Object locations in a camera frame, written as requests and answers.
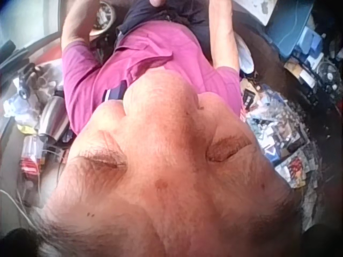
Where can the red packets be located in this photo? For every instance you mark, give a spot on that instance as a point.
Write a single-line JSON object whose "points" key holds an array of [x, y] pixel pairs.
{"points": [[32, 155]]}

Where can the round tan bowl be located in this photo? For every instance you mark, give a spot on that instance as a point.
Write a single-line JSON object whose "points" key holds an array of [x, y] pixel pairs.
{"points": [[103, 18]]}

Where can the stainless steel jug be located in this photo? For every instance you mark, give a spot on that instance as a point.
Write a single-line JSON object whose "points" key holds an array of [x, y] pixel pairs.
{"points": [[53, 117]]}

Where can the heap of printed packets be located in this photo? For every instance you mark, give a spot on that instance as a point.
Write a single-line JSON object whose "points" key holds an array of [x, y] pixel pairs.
{"points": [[278, 128]]}

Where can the white paper sheet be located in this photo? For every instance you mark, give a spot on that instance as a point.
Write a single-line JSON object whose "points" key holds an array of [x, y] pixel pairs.
{"points": [[258, 10]]}

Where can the blue plastic box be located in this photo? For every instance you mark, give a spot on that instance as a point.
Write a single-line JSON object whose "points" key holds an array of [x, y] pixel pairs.
{"points": [[289, 29]]}

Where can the person's legs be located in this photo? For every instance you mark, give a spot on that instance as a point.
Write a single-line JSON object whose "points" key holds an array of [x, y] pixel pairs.
{"points": [[185, 13]]}

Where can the small black fan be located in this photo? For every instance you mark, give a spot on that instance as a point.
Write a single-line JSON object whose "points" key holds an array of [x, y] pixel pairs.
{"points": [[329, 72]]}

